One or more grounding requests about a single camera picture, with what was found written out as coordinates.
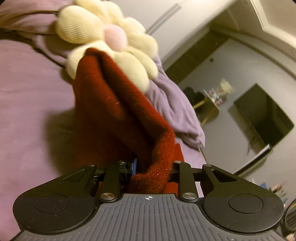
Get dark door frame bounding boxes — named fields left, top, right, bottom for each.
left=166, top=30, right=229, bottom=84

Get purple crumpled blanket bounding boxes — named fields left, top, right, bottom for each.
left=1, top=1, right=205, bottom=149

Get cream flower shaped pillow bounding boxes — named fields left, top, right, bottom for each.
left=55, top=1, right=158, bottom=93

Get red knitted sweater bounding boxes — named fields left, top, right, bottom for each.
left=73, top=48, right=183, bottom=194

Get black flat screen television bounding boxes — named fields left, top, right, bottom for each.
left=234, top=84, right=295, bottom=147

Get yellow side table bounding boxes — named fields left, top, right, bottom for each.
left=193, top=92, right=220, bottom=126

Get purple bed sheet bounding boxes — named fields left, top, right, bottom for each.
left=0, top=39, right=208, bottom=241

